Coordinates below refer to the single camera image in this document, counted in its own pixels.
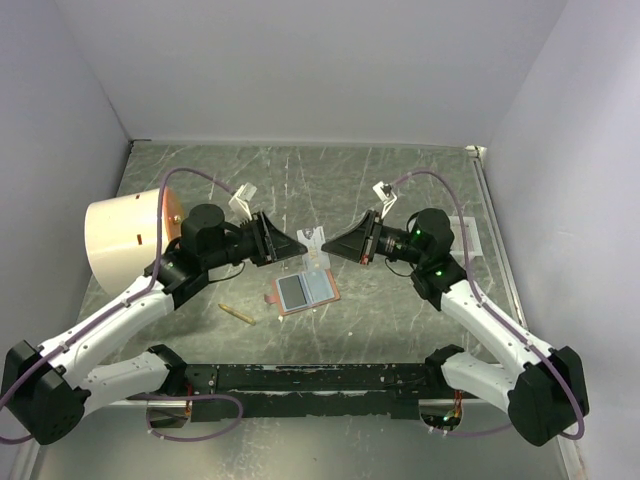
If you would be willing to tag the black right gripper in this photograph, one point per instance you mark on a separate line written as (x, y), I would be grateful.
(355, 244)

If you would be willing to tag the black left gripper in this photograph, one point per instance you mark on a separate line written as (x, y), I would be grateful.
(270, 244)

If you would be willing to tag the silver VIP card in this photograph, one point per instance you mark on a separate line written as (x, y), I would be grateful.
(313, 239)

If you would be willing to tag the black credit card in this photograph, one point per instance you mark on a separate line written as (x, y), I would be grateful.
(292, 293)

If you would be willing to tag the brown leather card holder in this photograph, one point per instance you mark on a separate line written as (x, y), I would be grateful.
(319, 287)

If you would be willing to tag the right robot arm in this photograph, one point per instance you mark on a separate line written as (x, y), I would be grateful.
(541, 389)

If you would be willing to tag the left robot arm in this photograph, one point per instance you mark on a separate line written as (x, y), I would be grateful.
(50, 388)

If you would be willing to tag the white card storage box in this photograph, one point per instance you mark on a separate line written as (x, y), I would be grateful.
(471, 232)

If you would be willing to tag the gold pencil stick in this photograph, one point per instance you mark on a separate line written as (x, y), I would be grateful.
(237, 314)

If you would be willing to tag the white cylinder toy with studs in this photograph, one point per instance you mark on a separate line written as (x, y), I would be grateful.
(120, 235)

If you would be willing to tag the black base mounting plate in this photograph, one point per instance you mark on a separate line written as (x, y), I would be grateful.
(396, 390)

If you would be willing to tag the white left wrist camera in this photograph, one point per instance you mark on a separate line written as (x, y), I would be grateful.
(239, 202)

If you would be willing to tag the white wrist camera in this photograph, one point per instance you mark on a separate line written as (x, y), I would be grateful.
(386, 195)
(239, 202)

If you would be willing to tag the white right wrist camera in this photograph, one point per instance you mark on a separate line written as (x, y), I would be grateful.
(386, 195)

